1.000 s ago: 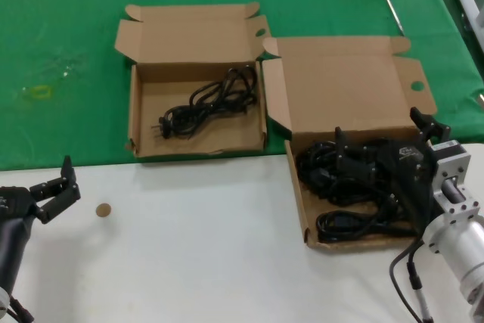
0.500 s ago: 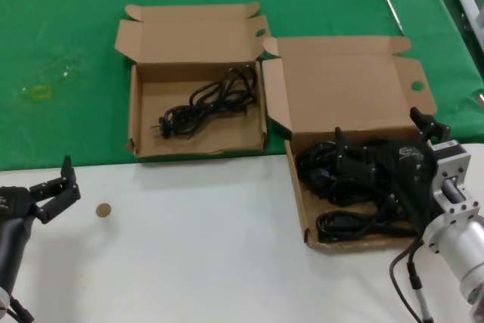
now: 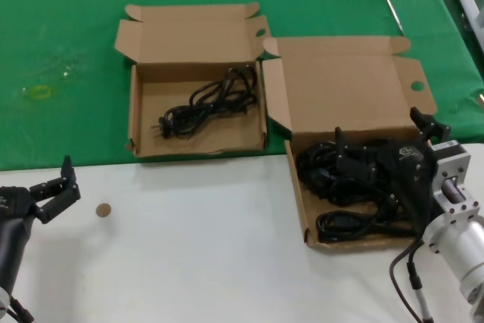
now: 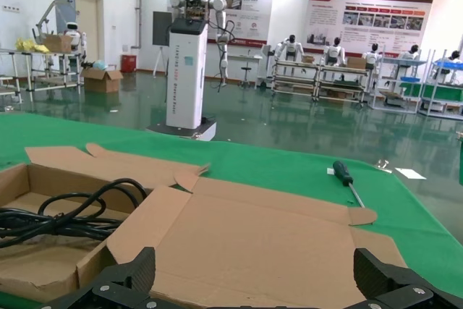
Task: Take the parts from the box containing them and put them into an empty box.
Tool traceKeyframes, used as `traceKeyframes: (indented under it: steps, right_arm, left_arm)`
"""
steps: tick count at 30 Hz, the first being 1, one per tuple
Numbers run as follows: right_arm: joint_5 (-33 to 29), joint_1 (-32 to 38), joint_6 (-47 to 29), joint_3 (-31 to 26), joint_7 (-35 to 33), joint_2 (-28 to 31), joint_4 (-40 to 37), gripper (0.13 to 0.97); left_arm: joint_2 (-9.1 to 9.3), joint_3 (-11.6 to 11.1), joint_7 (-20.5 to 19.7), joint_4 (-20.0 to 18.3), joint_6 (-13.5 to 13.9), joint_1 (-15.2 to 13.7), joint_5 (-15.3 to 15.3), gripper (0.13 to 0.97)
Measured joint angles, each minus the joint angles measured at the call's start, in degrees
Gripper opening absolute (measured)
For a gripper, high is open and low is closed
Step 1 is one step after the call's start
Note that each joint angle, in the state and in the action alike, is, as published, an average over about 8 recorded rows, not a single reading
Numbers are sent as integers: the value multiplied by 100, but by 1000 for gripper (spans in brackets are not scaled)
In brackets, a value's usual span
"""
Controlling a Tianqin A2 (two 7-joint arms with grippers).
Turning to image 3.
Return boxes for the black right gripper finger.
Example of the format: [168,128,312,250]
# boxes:
[409,106,451,147]
[334,126,379,179]

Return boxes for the green table cloth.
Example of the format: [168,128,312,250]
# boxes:
[0,0,484,169]

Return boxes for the dark right arm cable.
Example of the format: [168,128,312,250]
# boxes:
[388,238,425,323]

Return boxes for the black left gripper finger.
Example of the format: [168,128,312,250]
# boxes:
[29,154,82,225]

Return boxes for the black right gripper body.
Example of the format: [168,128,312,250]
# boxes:
[377,139,436,236]

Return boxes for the open brown cardboard box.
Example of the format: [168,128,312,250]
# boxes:
[261,35,439,252]
[114,1,272,158]

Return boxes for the black power cable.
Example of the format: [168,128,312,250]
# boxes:
[315,210,417,244]
[295,140,341,200]
[152,67,259,142]
[321,171,400,213]

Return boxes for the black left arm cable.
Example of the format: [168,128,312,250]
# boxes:
[6,294,36,323]

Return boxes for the grey metal bar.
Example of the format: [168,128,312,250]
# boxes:
[455,0,484,55]

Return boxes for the white sleeved right arm cable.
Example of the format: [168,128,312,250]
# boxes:
[405,249,435,323]

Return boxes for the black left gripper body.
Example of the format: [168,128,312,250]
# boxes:
[0,185,39,290]

